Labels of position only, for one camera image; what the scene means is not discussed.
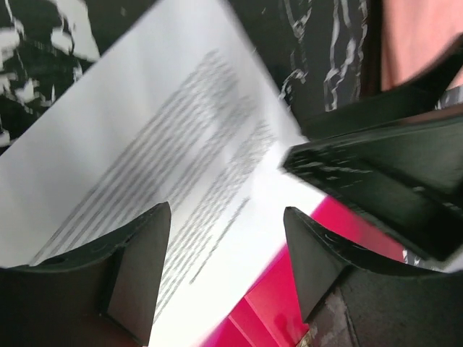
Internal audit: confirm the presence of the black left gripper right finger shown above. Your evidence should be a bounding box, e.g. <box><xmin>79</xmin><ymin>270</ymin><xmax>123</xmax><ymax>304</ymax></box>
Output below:
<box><xmin>284</xmin><ymin>207</ymin><xmax>462</xmax><ymax>346</ymax></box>

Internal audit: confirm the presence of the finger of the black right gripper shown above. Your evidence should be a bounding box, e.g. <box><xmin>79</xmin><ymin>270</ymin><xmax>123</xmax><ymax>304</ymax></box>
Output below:
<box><xmin>300</xmin><ymin>48</ymin><xmax>462</xmax><ymax>140</ymax></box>
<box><xmin>283</xmin><ymin>116</ymin><xmax>462</xmax><ymax>260</ymax></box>

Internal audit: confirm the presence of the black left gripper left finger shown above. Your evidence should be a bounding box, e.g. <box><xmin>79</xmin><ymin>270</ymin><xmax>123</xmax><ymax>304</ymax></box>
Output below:
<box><xmin>1</xmin><ymin>202</ymin><xmax>171</xmax><ymax>346</ymax></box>

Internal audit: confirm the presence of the red plastic clip folder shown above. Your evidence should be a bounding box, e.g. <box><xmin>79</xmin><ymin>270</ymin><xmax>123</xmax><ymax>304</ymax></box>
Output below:
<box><xmin>200</xmin><ymin>197</ymin><xmax>404</xmax><ymax>347</ymax></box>

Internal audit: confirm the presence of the white printed paper sheet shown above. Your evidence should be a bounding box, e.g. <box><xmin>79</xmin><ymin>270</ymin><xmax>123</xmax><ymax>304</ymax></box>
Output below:
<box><xmin>1</xmin><ymin>1</ymin><xmax>322</xmax><ymax>346</ymax></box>

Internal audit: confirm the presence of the folded pink cloth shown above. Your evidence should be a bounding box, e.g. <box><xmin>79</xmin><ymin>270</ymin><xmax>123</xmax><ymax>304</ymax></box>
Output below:
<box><xmin>381</xmin><ymin>0</ymin><xmax>462</xmax><ymax>90</ymax></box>

